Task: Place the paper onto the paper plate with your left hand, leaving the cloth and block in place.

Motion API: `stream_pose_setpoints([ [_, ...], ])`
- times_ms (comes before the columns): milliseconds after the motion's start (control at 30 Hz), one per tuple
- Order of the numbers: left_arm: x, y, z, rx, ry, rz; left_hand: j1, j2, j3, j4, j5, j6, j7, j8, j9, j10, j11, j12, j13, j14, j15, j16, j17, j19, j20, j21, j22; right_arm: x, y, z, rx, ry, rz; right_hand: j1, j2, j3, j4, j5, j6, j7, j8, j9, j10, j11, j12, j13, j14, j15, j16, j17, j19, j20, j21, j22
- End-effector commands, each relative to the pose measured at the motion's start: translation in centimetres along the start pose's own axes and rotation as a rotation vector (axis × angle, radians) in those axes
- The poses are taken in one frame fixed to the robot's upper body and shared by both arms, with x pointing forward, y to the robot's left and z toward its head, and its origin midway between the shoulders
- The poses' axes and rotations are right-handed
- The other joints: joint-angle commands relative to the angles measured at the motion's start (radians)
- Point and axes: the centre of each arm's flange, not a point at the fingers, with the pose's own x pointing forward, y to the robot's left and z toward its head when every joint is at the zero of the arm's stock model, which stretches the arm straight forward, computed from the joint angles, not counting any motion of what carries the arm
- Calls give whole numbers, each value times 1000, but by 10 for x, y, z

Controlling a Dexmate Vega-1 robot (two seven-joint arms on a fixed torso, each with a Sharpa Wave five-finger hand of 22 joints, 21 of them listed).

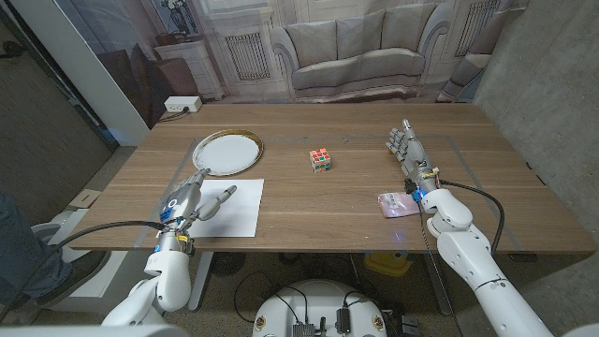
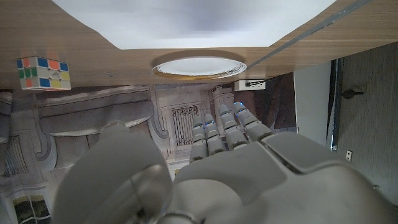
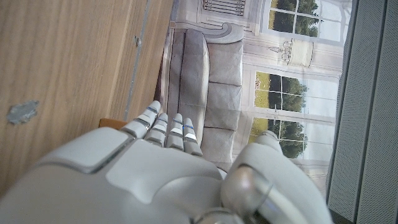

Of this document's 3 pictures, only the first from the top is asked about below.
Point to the white robot torso base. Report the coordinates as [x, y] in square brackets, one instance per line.
[318, 304]

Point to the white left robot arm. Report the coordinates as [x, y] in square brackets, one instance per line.
[170, 276]

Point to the printed living room backdrop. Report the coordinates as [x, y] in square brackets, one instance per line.
[355, 56]

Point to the pink plastic packet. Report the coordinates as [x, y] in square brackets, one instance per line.
[393, 206]

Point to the Rubik's cube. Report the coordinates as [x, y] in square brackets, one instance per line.
[320, 160]

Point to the person in blue jeans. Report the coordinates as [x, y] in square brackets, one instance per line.
[18, 253]

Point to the yellow object under table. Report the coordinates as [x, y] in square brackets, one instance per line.
[386, 264]

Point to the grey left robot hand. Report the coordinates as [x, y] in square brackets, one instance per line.
[185, 203]

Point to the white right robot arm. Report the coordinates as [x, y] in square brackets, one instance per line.
[468, 262]

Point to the white paper sheet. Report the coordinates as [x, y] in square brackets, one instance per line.
[238, 210]

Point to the gold-rimmed paper plate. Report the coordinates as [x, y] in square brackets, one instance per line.
[229, 153]

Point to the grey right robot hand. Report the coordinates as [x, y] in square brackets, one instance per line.
[414, 156]

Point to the black round floor fan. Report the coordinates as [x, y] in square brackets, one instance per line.
[228, 263]

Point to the white power strip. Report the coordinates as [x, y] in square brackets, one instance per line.
[182, 103]

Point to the white floor stand base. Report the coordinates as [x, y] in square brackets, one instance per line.
[47, 231]

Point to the grey table leg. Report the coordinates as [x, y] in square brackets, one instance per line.
[437, 285]

